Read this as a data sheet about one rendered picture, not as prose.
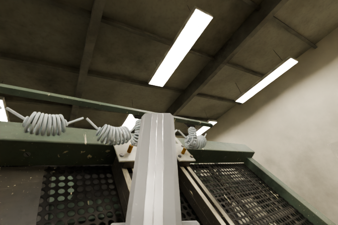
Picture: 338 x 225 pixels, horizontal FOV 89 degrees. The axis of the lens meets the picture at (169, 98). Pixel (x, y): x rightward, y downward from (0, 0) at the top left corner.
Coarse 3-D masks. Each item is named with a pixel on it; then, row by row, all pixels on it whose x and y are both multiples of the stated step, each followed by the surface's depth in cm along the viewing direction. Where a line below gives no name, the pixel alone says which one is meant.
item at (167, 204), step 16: (160, 128) 9; (160, 144) 8; (160, 160) 7; (176, 160) 7; (160, 176) 7; (176, 176) 7; (160, 192) 6; (176, 192) 6; (160, 208) 6; (176, 208) 6; (160, 224) 5; (176, 224) 5; (192, 224) 6
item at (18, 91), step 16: (32, 96) 49; (48, 96) 50; (64, 96) 53; (16, 112) 46; (128, 112) 65; (144, 112) 69; (32, 128) 45; (48, 128) 47; (64, 128) 50; (96, 128) 57; (112, 128) 57; (128, 128) 61; (192, 144) 78
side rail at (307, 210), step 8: (248, 160) 125; (256, 168) 120; (264, 168) 121; (264, 176) 115; (272, 176) 114; (272, 184) 110; (280, 184) 107; (280, 192) 106; (288, 192) 103; (288, 200) 102; (296, 200) 99; (304, 200) 100; (296, 208) 98; (304, 208) 95; (312, 208) 95; (312, 216) 92; (320, 216) 91; (320, 224) 89; (328, 224) 87
